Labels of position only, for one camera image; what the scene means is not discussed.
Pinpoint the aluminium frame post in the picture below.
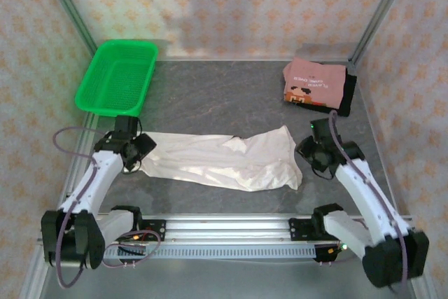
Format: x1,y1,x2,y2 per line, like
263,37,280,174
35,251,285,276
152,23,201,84
38,0,99,57
349,0,416,65

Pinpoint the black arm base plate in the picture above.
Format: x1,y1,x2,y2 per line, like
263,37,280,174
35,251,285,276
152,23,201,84
136,219,167,243
288,217,318,242

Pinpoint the green plastic mesh basket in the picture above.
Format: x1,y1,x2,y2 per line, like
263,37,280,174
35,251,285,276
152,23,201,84
75,39,159,118

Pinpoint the grey slotted cable duct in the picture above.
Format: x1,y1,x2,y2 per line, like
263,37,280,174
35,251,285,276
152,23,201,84
101,244,318,260

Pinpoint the white t-shirt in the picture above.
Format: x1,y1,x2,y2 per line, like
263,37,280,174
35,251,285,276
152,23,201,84
139,124,304,193

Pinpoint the folded pink printed t-shirt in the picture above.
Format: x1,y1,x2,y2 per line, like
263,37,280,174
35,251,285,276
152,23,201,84
281,55,348,110

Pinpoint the aluminium mounting beam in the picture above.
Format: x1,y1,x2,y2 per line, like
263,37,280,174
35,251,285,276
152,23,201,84
36,213,419,244

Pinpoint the aluminium frame leg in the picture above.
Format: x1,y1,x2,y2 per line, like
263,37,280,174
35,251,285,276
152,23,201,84
19,242,53,299

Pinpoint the folded black t-shirt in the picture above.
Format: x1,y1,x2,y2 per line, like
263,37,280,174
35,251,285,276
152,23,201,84
287,73,358,118

